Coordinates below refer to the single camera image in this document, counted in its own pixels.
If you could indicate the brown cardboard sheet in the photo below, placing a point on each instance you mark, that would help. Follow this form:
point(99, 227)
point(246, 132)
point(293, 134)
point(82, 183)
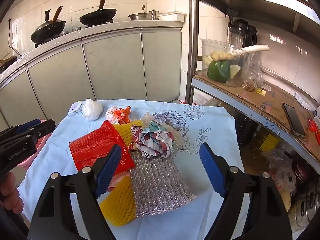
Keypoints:
point(272, 100)

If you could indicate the pink plastic bin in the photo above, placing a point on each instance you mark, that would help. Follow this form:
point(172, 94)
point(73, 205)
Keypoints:
point(31, 158)

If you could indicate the printed paper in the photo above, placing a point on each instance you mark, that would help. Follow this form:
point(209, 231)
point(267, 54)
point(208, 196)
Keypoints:
point(152, 140)

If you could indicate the ginger root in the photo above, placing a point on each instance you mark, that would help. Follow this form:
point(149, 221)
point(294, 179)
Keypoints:
point(220, 55)

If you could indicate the clear bag of nuts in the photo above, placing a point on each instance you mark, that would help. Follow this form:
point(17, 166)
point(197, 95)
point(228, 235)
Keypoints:
point(252, 82)

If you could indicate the grey kitchen cabinet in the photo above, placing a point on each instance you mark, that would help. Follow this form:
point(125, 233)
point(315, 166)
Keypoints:
point(112, 62)

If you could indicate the green squash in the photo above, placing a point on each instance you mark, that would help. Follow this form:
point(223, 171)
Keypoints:
point(217, 71)

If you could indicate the silver scouring cloth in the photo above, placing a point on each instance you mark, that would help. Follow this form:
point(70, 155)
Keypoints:
point(160, 187)

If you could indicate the black wok with spatula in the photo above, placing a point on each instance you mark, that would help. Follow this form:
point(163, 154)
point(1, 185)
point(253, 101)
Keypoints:
point(47, 31)

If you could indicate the pale blue floral cloth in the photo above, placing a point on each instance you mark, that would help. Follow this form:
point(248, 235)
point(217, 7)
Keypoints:
point(220, 130)

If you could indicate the white plastic bag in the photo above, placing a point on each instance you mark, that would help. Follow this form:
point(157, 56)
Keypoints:
point(91, 110)

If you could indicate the steel basin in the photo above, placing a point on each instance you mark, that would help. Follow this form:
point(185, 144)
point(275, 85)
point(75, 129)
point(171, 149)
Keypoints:
point(140, 17)

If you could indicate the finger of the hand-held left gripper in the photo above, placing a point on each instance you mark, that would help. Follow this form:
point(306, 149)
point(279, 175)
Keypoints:
point(30, 125)
point(46, 127)

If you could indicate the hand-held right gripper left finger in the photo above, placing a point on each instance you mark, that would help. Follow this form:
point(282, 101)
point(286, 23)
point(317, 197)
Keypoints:
point(110, 170)

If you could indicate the clear plastic container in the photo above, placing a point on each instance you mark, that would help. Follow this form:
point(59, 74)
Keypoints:
point(217, 47)

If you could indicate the metal shelf rack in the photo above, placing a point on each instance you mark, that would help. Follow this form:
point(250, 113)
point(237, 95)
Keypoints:
point(191, 30)

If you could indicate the person's left hand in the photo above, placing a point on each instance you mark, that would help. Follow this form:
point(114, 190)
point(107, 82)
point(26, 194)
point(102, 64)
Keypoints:
point(11, 192)

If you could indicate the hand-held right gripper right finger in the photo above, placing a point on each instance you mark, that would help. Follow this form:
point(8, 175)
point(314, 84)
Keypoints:
point(212, 172)

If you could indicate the orange white crumpled wrapper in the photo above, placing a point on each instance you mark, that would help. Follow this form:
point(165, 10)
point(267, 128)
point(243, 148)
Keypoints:
point(120, 115)

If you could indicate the small lidded steel pot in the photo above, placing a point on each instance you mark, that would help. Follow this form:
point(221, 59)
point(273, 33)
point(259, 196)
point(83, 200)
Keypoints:
point(154, 14)

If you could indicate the dark countertop appliance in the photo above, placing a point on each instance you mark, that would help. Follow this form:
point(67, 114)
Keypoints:
point(7, 65)

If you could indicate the yellow foam fruit net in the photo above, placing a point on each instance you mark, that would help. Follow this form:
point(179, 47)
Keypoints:
point(125, 132)
point(117, 205)

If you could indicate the white leek stalk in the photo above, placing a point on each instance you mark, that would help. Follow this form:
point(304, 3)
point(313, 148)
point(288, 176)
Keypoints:
point(252, 48)

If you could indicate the red foil packet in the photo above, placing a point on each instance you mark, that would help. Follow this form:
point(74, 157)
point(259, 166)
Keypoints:
point(92, 147)

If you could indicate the yellow oil bottle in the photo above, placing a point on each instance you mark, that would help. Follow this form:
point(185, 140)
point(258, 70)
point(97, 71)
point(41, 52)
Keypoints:
point(266, 140)

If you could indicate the white plastic tray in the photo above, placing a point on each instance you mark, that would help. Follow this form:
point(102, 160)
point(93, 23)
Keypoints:
point(172, 16)

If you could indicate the smartphone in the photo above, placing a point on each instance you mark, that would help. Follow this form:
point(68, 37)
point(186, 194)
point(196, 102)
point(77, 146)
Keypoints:
point(293, 120)

